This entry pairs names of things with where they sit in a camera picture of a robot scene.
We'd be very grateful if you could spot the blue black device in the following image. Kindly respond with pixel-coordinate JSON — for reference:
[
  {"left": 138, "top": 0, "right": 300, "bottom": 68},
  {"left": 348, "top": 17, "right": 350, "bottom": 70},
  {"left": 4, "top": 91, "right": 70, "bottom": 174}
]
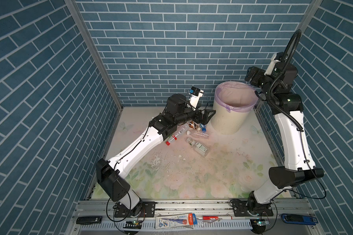
[{"left": 281, "top": 213, "right": 318, "bottom": 226}]

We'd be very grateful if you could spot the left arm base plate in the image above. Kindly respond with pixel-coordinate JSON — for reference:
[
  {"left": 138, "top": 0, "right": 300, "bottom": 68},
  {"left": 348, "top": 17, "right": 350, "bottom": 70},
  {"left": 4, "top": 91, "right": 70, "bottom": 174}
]
[{"left": 114, "top": 201, "right": 156, "bottom": 218}]

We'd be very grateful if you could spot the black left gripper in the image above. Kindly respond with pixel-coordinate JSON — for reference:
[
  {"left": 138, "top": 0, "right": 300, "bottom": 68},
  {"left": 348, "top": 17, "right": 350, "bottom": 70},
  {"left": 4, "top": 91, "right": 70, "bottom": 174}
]
[{"left": 173, "top": 102, "right": 215, "bottom": 126}]

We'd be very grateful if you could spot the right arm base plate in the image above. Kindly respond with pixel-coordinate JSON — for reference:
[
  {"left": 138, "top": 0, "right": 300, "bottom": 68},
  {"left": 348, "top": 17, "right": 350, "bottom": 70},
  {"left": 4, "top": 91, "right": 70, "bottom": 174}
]
[{"left": 229, "top": 199, "right": 274, "bottom": 217}]

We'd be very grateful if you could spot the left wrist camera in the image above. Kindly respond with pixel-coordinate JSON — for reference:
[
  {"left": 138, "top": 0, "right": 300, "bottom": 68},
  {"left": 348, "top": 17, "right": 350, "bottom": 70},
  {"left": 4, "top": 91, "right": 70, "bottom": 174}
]
[{"left": 189, "top": 87, "right": 204, "bottom": 110}]

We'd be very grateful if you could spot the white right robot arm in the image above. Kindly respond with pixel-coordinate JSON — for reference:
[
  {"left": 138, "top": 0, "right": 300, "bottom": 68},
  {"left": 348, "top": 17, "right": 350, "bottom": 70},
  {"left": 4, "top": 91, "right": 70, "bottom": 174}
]
[{"left": 245, "top": 63, "right": 324, "bottom": 208}]

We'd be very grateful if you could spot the red handled tool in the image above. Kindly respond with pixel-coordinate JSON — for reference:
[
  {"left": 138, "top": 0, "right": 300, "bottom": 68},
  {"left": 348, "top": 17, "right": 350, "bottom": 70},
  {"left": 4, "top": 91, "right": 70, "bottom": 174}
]
[{"left": 197, "top": 215, "right": 232, "bottom": 222}]

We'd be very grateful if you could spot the white bin with pink liner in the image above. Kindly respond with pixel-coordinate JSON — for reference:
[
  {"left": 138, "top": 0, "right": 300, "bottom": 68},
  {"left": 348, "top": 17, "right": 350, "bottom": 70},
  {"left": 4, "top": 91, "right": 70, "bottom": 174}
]
[{"left": 210, "top": 81, "right": 258, "bottom": 135}]

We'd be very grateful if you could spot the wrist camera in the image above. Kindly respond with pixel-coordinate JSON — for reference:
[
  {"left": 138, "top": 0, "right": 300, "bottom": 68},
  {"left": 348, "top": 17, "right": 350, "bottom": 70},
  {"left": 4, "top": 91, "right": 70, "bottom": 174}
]
[
  {"left": 189, "top": 87, "right": 204, "bottom": 110},
  {"left": 264, "top": 52, "right": 284, "bottom": 76}
]

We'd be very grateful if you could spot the amber small bottle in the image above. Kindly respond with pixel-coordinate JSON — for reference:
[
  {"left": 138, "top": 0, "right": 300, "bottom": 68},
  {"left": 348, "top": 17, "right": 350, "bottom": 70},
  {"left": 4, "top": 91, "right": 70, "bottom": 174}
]
[{"left": 188, "top": 121, "right": 202, "bottom": 131}]

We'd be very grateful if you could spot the blue red label bottle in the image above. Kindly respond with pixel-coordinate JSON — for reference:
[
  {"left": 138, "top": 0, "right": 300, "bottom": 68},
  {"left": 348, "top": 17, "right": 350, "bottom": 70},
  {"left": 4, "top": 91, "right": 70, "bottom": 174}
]
[{"left": 200, "top": 124, "right": 207, "bottom": 133}]

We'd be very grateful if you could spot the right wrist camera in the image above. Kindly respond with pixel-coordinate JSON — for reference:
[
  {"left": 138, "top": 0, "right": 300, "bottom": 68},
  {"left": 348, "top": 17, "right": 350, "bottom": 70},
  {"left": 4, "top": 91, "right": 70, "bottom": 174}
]
[{"left": 264, "top": 52, "right": 284, "bottom": 76}]

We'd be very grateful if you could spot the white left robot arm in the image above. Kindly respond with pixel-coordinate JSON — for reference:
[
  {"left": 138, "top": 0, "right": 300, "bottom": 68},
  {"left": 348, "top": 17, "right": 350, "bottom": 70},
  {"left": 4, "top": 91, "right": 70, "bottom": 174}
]
[{"left": 96, "top": 109, "right": 216, "bottom": 211}]

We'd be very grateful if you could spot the white glue tube package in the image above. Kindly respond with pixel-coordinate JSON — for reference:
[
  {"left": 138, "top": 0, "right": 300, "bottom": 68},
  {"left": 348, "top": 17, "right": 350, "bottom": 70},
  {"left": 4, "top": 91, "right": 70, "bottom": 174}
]
[{"left": 155, "top": 213, "right": 198, "bottom": 229}]

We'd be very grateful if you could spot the clear bottle red cap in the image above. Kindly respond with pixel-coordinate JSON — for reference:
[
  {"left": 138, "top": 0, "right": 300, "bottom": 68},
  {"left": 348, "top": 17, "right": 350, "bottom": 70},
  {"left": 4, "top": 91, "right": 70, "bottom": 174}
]
[{"left": 166, "top": 124, "right": 189, "bottom": 146}]

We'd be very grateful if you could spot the clear bottle green label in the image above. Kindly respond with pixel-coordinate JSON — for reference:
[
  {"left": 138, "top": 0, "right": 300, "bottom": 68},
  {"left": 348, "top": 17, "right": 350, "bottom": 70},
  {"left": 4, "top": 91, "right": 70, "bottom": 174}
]
[{"left": 186, "top": 137, "right": 209, "bottom": 156}]

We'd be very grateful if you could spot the white slotted cable duct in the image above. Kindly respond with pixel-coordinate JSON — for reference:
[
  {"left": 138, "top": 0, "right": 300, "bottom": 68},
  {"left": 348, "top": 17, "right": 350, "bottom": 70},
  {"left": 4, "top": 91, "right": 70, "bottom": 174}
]
[{"left": 79, "top": 219, "right": 253, "bottom": 232}]

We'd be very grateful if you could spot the clear ribbed bottle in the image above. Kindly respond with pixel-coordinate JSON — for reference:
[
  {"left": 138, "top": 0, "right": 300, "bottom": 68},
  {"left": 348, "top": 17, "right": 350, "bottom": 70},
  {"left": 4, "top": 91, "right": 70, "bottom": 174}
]
[{"left": 186, "top": 131, "right": 209, "bottom": 139}]

